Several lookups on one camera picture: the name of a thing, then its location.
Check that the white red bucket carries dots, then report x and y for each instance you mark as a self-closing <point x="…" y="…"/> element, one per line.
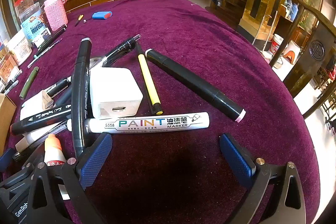
<point x="277" y="44"/>

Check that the plastic stool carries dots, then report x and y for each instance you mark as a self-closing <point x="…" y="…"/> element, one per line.
<point x="290" y="52"/>

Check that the green pen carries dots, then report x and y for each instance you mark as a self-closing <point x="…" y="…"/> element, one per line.
<point x="28" y="83"/>

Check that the blue label plastic jar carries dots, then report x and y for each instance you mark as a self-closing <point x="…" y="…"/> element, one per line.
<point x="32" y="26"/>

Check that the white paint marker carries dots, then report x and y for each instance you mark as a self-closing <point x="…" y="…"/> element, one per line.
<point x="147" y="123"/>

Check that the orange box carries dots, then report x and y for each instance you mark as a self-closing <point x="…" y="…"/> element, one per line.
<point x="6" y="66"/>

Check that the small white printed box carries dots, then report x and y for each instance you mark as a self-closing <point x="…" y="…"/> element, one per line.
<point x="42" y="36"/>

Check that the cardboard box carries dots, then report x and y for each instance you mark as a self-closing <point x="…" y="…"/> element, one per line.
<point x="5" y="121"/>

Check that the white plug charger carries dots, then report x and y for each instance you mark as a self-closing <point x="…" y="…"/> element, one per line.
<point x="31" y="108"/>

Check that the dark blue pen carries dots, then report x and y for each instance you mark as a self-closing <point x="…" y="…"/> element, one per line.
<point x="63" y="98"/>

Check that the blue battery pack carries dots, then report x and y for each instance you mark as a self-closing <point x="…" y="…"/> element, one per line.
<point x="101" y="15"/>

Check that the silver marker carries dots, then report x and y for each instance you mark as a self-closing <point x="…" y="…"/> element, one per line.
<point x="11" y="86"/>
<point x="14" y="79"/>

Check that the wooden side cabinet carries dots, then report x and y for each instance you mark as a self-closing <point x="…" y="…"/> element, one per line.
<point x="288" y="22"/>

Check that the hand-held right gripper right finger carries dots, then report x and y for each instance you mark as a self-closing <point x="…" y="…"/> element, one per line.
<point x="236" y="161"/>

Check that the dark wooden chair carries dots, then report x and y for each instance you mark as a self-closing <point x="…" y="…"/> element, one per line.
<point x="312" y="56"/>

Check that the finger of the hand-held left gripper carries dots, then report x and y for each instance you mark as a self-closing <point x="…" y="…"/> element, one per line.
<point x="5" y="159"/>

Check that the white USB charger cube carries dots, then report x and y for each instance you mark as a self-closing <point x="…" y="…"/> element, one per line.
<point x="113" y="90"/>

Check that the black twin marker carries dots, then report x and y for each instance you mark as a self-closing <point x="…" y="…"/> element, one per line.
<point x="80" y="98"/>

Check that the yellow pen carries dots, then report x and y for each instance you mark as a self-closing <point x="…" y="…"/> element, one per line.
<point x="148" y="77"/>

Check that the white plastic jar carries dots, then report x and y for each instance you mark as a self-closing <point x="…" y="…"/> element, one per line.
<point x="19" y="49"/>

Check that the black marker orange end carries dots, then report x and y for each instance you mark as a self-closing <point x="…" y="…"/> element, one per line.
<point x="39" y="120"/>

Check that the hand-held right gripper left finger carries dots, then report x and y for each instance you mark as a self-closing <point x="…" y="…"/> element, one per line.
<point x="95" y="158"/>

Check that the black marker pink end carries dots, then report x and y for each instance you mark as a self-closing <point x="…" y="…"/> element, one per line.
<point x="194" y="83"/>

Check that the grey white marker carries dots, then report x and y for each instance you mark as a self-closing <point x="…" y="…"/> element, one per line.
<point x="27" y="139"/>

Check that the black gel pen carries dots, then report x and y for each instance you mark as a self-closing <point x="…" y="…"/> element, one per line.
<point x="119" y="48"/>

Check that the clear pen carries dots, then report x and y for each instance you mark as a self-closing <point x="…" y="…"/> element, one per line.
<point x="43" y="54"/>

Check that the pink knitted sleeve jar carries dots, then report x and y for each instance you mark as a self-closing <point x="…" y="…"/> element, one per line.
<point x="55" y="14"/>

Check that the orange-capped glue bottle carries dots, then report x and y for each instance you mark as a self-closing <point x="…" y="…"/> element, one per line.
<point x="53" y="150"/>

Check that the yellow black screwdriver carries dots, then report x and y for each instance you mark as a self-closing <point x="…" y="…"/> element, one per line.
<point x="78" y="20"/>

